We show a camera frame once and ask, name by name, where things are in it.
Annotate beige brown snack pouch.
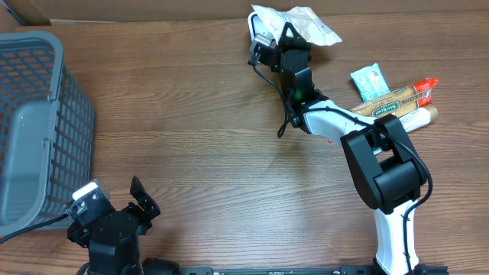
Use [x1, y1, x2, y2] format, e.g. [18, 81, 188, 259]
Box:
[251, 5, 342, 47]

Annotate teal snack packet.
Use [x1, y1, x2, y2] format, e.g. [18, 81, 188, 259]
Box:
[350, 63, 390, 102]

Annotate orange spaghetti package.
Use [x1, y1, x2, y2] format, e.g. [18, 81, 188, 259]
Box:
[326, 77, 440, 144]

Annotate white tube with gold cap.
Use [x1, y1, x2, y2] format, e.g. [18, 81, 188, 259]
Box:
[400, 104, 438, 132]

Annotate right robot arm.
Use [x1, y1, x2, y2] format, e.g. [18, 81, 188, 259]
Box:
[248, 23, 432, 274]

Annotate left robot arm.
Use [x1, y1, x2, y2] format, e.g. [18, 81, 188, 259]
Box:
[66, 176, 181, 275]

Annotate white barcode scanner stand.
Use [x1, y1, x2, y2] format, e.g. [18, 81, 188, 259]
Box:
[248, 11, 275, 41]

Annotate grey plastic shopping basket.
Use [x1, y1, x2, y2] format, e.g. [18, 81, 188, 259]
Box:
[1, 31, 96, 235]

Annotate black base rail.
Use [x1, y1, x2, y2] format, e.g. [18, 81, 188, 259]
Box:
[179, 265, 450, 275]

